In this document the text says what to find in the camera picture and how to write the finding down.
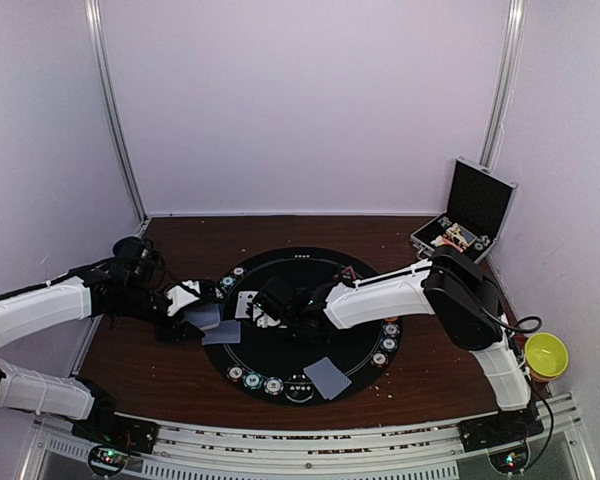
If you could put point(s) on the green-white single poker chip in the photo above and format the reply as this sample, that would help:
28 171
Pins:
227 282

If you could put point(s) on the red triangular button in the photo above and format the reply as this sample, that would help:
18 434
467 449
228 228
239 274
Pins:
347 274

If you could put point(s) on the aluminium left corner post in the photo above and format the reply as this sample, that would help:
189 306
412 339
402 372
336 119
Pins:
98 41

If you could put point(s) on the face-up three of spades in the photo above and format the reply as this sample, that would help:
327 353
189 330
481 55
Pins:
244 305

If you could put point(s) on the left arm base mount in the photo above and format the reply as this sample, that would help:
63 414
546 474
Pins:
127 434

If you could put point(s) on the aluminium front rail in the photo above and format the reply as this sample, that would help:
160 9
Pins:
431 450

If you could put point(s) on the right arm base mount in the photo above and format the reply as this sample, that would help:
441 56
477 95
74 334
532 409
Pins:
497 430

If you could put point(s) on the dealt playing card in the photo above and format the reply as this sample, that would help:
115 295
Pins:
327 378
226 332

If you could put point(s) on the aluminium corner post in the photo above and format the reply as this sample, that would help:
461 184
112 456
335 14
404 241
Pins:
98 41
510 56

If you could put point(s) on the aluminium poker chip case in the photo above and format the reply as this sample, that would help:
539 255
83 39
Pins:
477 207

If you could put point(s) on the dark blue ceramic mug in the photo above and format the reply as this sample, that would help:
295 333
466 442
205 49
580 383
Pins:
120 245

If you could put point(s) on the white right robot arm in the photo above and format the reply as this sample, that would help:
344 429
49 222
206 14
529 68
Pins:
447 285

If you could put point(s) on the yellow-green plastic bowl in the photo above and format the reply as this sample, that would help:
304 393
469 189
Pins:
546 355

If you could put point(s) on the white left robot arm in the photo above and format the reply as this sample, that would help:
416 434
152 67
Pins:
39 307

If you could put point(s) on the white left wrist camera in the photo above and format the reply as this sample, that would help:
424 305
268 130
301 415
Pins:
181 296

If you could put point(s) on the aluminium right corner post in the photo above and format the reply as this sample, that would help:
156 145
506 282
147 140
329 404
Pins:
510 56

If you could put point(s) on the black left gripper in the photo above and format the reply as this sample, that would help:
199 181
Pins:
172 332

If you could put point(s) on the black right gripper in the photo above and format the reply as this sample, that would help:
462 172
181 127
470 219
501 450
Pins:
308 292

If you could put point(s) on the blue-backed playing card deck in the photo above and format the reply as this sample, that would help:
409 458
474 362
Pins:
204 318

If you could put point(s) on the black round poker mat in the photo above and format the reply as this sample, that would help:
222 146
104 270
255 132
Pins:
267 351

